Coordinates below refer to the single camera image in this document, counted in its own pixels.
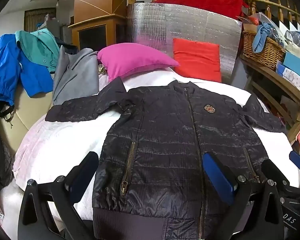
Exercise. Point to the teal jacket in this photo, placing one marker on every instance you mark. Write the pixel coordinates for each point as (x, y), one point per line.
(37, 45)

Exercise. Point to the floral patterned cloth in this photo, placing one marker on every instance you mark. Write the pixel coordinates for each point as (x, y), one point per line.
(102, 69)

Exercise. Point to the blue cardboard box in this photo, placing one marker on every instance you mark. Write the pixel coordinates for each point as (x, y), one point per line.
(297, 65)

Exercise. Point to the bagged folded clothes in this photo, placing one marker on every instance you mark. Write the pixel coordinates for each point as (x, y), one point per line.
(296, 40)

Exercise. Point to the silver foil insulation mat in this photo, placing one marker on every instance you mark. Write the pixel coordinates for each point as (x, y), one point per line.
(190, 22)

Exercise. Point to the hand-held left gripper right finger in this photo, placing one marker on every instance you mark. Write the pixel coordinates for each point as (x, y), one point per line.
(218, 177)

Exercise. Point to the blue jacket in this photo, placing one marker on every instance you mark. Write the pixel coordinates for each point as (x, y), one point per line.
(5, 65)

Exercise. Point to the white patterned box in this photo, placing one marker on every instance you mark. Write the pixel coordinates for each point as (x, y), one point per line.
(292, 78)

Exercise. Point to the pink pillow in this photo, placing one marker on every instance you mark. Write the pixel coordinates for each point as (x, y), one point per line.
(132, 60)

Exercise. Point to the black puffer jacket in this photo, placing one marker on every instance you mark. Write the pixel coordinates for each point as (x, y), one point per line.
(160, 130)

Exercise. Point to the grey coat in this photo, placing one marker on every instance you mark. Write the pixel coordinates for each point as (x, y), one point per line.
(75, 77)

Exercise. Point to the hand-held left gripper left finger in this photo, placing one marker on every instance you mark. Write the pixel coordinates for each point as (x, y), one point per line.
(83, 177)

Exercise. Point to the dark cloth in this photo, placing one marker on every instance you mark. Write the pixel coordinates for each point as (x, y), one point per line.
(0, 160)

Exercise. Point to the white textured blanket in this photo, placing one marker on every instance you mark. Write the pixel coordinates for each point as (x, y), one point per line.
(65, 142)

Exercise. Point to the wooden shelf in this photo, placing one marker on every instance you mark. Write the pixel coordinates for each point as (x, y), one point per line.
(270, 76)

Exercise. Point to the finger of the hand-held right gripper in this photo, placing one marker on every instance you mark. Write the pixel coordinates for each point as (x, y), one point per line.
(298, 161)
(275, 170)

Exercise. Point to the beige sofa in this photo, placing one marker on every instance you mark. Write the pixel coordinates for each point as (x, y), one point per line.
(22, 120)

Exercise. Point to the light blue cloth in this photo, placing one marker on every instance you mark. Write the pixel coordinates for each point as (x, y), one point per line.
(261, 38)

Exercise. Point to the wicker basket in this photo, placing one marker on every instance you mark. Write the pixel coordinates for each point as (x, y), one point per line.
(267, 52)

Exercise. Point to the wooden cabinet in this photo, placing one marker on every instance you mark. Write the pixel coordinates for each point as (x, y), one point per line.
(95, 25)

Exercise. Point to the red pillow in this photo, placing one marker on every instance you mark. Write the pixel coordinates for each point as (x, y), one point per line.
(197, 57)

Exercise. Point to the red garment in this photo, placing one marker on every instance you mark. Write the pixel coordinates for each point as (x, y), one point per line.
(210, 2)

